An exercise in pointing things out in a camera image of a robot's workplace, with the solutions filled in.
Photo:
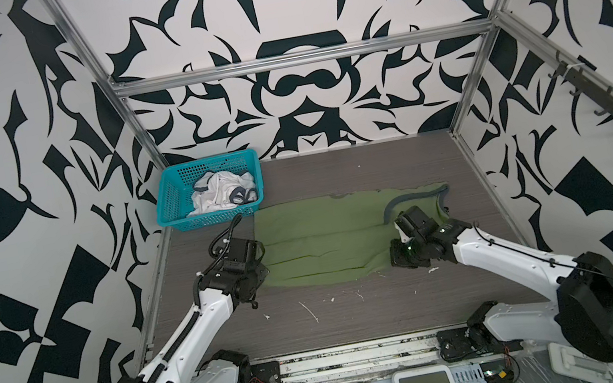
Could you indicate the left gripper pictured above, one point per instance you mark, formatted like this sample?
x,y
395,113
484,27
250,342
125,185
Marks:
x,y
261,269

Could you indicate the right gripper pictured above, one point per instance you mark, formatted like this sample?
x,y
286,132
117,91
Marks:
x,y
396,257

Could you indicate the green tank top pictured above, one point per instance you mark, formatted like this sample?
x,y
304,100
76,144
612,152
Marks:
x,y
337,239

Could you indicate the white grey tank top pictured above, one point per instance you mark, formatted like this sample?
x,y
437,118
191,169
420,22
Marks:
x,y
220,191

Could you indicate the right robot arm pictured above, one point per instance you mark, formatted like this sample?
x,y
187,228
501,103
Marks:
x,y
577,292

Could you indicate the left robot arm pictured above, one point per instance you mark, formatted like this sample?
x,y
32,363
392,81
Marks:
x,y
180,359

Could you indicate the teal plastic basket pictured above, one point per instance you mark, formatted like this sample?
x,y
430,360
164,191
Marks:
x,y
177,186

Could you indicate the small green circuit board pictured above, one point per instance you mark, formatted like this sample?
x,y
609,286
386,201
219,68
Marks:
x,y
500,371

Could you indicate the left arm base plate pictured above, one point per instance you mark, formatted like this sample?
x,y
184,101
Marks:
x,y
265,372

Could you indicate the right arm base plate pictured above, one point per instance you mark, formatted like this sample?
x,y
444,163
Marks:
x,y
459,343

